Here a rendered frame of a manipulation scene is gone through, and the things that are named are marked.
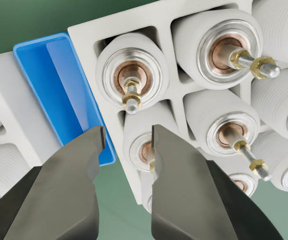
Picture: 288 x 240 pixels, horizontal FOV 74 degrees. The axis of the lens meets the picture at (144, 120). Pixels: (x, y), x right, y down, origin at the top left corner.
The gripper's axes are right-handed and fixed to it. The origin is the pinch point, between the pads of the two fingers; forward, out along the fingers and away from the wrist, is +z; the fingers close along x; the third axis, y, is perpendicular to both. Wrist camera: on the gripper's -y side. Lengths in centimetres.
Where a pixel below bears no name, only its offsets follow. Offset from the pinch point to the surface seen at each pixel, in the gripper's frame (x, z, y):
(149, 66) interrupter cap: 2.3, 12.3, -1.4
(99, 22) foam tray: -4.3, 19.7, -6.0
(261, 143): 25.0, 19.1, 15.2
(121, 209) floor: -6, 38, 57
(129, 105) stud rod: 0.0, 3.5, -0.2
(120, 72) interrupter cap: -1.2, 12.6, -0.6
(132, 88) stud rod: 0.3, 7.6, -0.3
